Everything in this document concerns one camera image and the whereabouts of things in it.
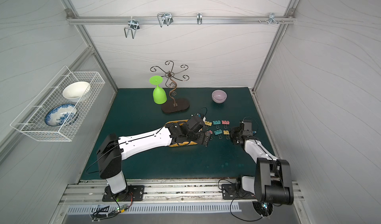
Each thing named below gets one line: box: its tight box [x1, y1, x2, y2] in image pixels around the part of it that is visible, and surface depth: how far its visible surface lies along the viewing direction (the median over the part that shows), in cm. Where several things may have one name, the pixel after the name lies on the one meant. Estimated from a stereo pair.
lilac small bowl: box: [211, 89, 228, 104], surface depth 113 cm
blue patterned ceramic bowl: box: [44, 103, 79, 127], surface depth 65 cm
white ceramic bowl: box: [62, 81, 91, 103], surface depth 73 cm
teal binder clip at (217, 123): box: [212, 120, 221, 129], surface depth 101 cm
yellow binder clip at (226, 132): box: [223, 130, 231, 140], surface depth 97 cm
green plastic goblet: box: [148, 75, 167, 105], surface depth 88 cm
